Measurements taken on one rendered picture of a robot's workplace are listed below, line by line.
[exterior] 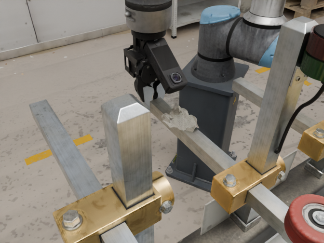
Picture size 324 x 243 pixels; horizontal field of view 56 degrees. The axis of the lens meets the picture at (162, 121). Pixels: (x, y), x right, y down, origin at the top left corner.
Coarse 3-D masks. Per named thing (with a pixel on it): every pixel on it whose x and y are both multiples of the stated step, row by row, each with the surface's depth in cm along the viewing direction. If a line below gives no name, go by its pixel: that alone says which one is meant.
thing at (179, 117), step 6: (174, 108) 67; (180, 108) 64; (162, 114) 65; (168, 114) 65; (174, 114) 65; (180, 114) 62; (186, 114) 64; (162, 120) 64; (168, 120) 63; (174, 120) 62; (180, 120) 62; (186, 120) 62; (192, 120) 63; (174, 126) 62; (180, 126) 61; (186, 126) 62; (192, 126) 61; (198, 126) 62
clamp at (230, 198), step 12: (228, 168) 52; (240, 168) 52; (252, 168) 52; (276, 168) 52; (216, 180) 50; (240, 180) 50; (252, 180) 50; (264, 180) 51; (276, 180) 55; (216, 192) 51; (228, 192) 48; (240, 192) 48; (228, 204) 50; (240, 204) 51
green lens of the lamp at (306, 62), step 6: (306, 54) 36; (306, 60) 36; (312, 60) 35; (300, 66) 37; (306, 66) 36; (312, 66) 35; (318, 66) 34; (306, 72) 36; (312, 72) 35; (318, 72) 35; (312, 78) 35; (318, 78) 35
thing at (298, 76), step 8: (320, 32) 34; (312, 56) 35; (296, 72) 39; (296, 80) 39; (304, 80) 41; (320, 88) 38; (304, 104) 41; (296, 112) 43; (288, 128) 45; (280, 144) 48
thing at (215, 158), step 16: (160, 112) 67; (176, 128) 63; (192, 144) 60; (208, 144) 58; (208, 160) 57; (224, 160) 55; (256, 192) 49; (256, 208) 49; (272, 208) 47; (288, 208) 47; (272, 224) 47; (288, 240) 45
